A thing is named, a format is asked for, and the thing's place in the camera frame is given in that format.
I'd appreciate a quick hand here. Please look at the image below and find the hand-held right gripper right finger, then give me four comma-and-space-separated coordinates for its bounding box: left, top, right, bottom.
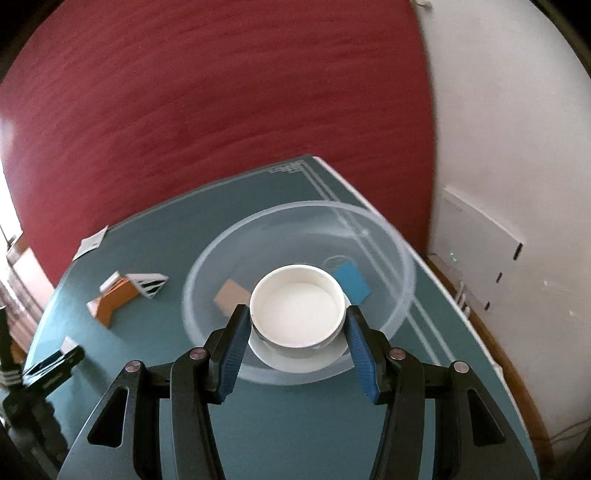
345, 305, 541, 480

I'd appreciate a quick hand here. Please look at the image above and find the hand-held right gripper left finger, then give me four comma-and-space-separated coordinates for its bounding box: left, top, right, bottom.
58, 304, 252, 480

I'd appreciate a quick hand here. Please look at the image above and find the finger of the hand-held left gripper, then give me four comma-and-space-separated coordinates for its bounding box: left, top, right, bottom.
21, 345, 86, 384

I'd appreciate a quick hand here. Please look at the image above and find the small beige wedge block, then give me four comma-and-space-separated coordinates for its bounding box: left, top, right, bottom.
213, 279, 252, 318

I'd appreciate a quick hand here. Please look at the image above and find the white saucer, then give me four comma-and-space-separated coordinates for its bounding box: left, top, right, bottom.
248, 330, 352, 374

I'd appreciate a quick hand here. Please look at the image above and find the blue card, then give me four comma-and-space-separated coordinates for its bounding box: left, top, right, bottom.
332, 261, 372, 305

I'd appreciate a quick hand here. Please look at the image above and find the orange striped wedge block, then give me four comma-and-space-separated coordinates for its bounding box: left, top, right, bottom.
87, 277, 139, 328

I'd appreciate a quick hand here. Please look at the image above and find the white ribbed cup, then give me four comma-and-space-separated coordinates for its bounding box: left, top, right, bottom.
249, 264, 352, 350

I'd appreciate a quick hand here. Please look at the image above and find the clear plastic bowl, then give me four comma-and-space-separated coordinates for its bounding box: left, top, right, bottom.
182, 199, 416, 386

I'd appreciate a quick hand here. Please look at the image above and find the white paper slip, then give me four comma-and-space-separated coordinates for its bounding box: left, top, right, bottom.
74, 226, 109, 260

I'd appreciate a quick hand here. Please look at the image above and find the red quilted mattress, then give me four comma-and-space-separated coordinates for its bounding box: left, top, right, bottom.
0, 0, 439, 287

